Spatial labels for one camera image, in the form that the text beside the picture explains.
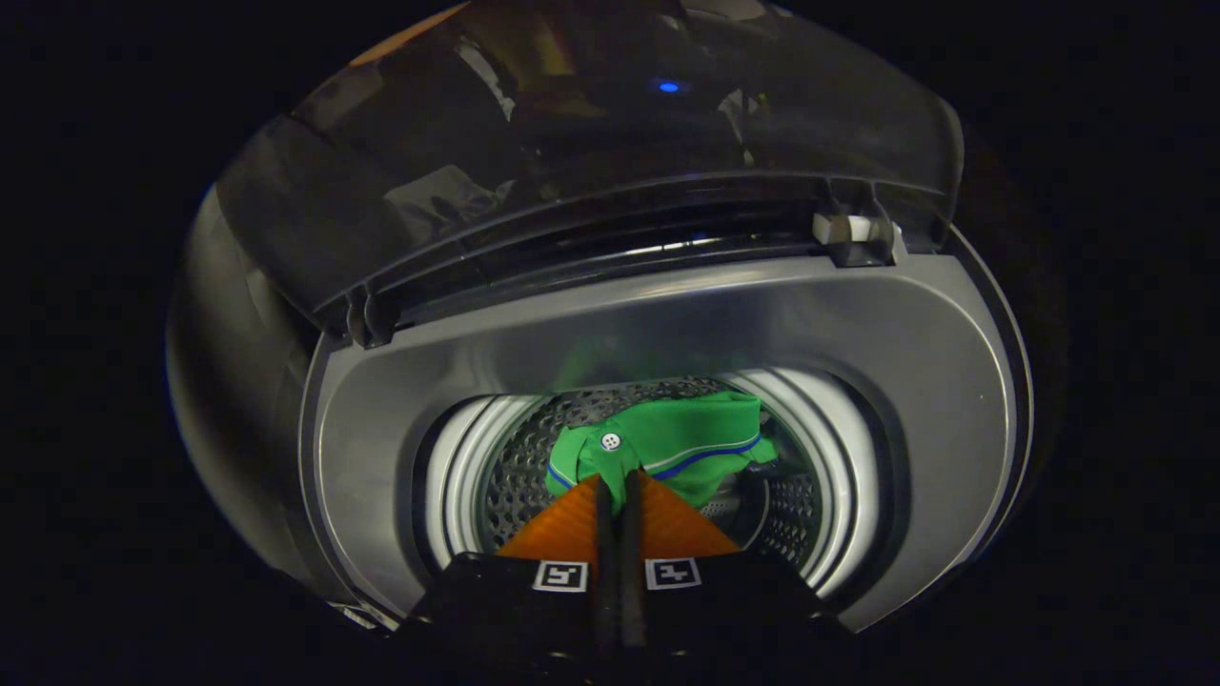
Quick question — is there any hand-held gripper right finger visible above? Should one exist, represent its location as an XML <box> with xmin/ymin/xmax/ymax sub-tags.
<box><xmin>621</xmin><ymin>467</ymin><xmax>854</xmax><ymax>668</ymax></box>

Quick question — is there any grey washing machine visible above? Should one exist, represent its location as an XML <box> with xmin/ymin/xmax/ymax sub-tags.
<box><xmin>167</xmin><ymin>181</ymin><xmax>1035</xmax><ymax>635</ymax></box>

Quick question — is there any green polo shirt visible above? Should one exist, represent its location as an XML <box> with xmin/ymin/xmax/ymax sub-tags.
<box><xmin>545</xmin><ymin>391</ymin><xmax>778</xmax><ymax>511</ymax></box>

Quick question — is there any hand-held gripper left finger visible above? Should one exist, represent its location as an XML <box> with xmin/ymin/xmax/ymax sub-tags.
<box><xmin>400</xmin><ymin>472</ymin><xmax>620</xmax><ymax>668</ymax></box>

